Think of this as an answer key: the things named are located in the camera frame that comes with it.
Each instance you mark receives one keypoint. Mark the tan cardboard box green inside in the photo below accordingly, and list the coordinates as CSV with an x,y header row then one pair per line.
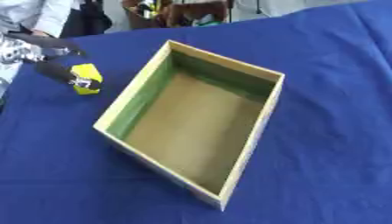
x,y
199,116

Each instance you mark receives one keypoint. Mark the person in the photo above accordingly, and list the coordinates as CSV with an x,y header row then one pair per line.
x,y
51,14

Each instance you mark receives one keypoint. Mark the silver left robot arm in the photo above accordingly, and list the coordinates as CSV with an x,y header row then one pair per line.
x,y
15,52

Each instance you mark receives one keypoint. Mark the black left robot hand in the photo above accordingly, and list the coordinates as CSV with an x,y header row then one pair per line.
x,y
51,43

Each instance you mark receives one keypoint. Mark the yellow block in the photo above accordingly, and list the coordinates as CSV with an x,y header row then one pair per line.
x,y
88,72

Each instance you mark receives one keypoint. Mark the brown chair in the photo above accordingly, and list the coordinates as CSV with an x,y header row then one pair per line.
x,y
194,13

